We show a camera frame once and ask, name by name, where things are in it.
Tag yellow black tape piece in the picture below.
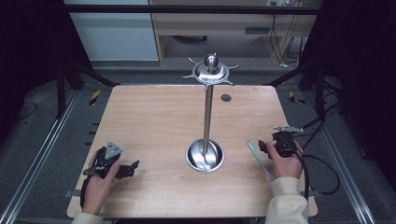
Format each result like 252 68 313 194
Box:
288 90 306 105
89 89 103 106

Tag black metal frame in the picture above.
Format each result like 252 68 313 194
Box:
55 3 328 119

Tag light green toothbrush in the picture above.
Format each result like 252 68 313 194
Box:
246 139 276 184

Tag person's right hand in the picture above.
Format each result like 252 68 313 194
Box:
265 140 304 180

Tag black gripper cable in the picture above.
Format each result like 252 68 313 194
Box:
79 173 92 210
281 136 341 202

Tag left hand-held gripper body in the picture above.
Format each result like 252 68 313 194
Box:
82 140 124 180

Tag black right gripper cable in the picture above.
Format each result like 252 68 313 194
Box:
281 136 341 202

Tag steel utensil rack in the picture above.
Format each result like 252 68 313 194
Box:
181 52 240 175

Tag aluminium floor rail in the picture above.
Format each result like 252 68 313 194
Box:
0 90 80 224
302 91 377 224

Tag person's left hand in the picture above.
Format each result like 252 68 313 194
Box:
81 152 121 217

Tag wooden background desk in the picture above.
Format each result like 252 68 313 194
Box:
148 0 323 67

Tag white cabinet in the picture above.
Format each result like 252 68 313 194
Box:
63 0 160 63

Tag black hanging desk cables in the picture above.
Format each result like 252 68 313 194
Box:
268 13 307 69

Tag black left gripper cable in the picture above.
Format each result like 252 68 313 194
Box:
79 173 92 210

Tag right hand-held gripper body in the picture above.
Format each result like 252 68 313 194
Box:
271 125 304 159

